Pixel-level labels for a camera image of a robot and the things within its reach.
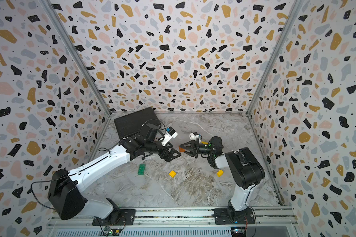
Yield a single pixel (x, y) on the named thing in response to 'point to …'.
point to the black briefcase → (130, 126)
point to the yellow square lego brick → (172, 174)
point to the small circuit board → (108, 231)
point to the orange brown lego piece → (181, 149)
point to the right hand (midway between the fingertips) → (182, 150)
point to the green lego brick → (141, 169)
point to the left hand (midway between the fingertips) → (177, 149)
